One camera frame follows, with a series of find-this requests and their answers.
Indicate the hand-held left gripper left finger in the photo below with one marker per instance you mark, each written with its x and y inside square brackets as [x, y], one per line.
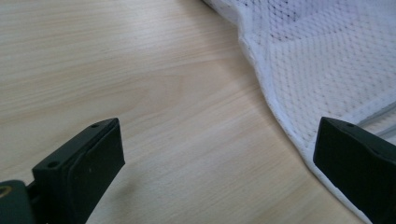
[81, 174]

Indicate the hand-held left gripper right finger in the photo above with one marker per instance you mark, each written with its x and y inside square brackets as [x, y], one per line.
[358, 165]

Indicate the white mesh laundry bag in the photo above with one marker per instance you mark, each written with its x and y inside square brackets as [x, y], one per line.
[311, 62]

